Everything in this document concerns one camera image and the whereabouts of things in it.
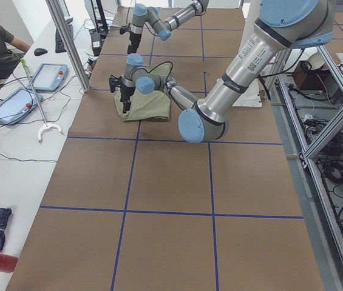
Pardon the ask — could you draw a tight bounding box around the aluminium frame post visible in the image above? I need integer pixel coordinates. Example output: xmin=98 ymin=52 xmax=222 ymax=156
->
xmin=46 ymin=0 xmax=90 ymax=93

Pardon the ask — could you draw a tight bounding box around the white reacher grabber stick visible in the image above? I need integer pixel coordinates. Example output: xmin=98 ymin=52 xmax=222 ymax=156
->
xmin=20 ymin=58 xmax=64 ymax=144

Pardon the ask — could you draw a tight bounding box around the black keyboard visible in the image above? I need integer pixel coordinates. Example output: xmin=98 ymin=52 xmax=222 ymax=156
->
xmin=55 ymin=24 xmax=73 ymax=53

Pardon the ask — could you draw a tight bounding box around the blue teach pendant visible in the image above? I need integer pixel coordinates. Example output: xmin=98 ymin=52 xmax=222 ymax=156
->
xmin=0 ymin=88 xmax=43 ymax=125
xmin=32 ymin=63 xmax=68 ymax=93

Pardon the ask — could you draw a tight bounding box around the upper blue teach pendant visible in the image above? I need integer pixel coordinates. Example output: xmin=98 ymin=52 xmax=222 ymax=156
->
xmin=32 ymin=63 xmax=68 ymax=93

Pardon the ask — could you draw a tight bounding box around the lower blue teach pendant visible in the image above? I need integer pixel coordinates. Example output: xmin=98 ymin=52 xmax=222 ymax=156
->
xmin=0 ymin=88 xmax=43 ymax=125

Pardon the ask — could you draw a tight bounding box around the black computer mouse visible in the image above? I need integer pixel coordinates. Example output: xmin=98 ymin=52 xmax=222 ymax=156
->
xmin=33 ymin=48 xmax=48 ymax=56

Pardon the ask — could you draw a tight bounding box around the sage green long-sleeve shirt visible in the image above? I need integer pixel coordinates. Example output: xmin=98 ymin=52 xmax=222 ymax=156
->
xmin=114 ymin=64 xmax=171 ymax=122

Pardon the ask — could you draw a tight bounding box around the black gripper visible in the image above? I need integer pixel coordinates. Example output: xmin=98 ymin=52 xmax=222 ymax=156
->
xmin=127 ymin=32 xmax=141 ymax=54
xmin=120 ymin=85 xmax=132 ymax=114

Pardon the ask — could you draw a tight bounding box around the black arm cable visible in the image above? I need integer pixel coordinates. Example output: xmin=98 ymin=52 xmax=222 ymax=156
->
xmin=146 ymin=61 xmax=174 ymax=89

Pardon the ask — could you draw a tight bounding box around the aluminium frame truss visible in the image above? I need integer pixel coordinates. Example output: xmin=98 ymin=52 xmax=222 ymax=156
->
xmin=270 ymin=39 xmax=343 ymax=290

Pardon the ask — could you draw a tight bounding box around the brown box on floor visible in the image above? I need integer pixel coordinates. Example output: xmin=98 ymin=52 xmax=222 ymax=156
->
xmin=292 ymin=61 xmax=328 ymax=90

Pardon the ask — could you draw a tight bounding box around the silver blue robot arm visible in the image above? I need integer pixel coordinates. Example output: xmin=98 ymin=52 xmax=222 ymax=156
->
xmin=127 ymin=0 xmax=209 ymax=54
xmin=117 ymin=1 xmax=336 ymax=143

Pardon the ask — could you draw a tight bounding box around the black power adapter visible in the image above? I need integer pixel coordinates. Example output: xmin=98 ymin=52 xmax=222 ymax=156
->
xmin=90 ymin=32 xmax=103 ymax=56

